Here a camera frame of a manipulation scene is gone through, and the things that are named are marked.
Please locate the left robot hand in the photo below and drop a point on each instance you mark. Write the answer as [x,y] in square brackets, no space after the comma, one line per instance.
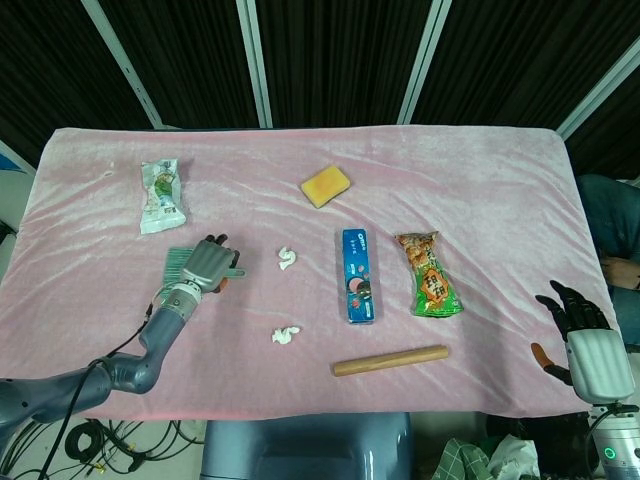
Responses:
[207,262]

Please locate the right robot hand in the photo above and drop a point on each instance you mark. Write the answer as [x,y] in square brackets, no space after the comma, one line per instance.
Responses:
[595,360]

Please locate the green hand brush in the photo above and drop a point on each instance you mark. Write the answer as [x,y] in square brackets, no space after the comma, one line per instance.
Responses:
[175,262]

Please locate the white tissue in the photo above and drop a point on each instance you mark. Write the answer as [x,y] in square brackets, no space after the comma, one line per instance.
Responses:
[284,336]
[286,259]

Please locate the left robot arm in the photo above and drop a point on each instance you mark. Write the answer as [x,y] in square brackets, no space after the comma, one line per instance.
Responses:
[125,375]

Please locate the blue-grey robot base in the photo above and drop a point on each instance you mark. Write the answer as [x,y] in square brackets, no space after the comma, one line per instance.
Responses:
[305,447]

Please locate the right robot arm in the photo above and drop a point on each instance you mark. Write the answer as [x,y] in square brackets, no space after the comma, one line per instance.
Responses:
[612,450]

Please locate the crumpled white snack wrapper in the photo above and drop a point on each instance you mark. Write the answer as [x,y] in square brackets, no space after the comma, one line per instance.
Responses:
[161,200]

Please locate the bystander hand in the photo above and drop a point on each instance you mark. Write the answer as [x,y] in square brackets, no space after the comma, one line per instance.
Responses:
[620,271]

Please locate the white plastic bag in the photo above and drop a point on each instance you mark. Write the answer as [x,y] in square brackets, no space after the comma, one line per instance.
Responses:
[515,457]

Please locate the yellow sponge with green base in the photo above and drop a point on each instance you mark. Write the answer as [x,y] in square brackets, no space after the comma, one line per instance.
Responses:
[326,186]

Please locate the bystander jeans leg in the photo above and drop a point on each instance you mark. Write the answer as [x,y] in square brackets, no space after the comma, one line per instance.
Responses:
[607,215]

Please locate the blue Oreo cookie box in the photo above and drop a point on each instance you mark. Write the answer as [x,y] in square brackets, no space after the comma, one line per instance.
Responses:
[357,275]

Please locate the green plaid cloth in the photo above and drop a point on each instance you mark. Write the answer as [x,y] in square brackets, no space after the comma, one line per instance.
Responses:
[460,460]

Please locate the green snack bag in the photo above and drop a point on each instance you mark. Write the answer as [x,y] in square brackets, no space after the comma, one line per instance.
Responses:
[429,280]

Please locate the white partition pole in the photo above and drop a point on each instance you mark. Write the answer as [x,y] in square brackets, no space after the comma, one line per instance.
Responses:
[125,65]
[255,65]
[425,65]
[600,92]

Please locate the wooden rolling pin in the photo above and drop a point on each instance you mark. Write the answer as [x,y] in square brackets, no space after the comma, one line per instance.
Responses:
[390,361]

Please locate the pink velvet tablecloth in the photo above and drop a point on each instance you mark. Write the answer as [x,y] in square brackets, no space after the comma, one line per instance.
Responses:
[450,200]

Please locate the blue white panel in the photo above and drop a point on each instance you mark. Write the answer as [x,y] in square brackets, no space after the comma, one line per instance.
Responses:
[9,162]

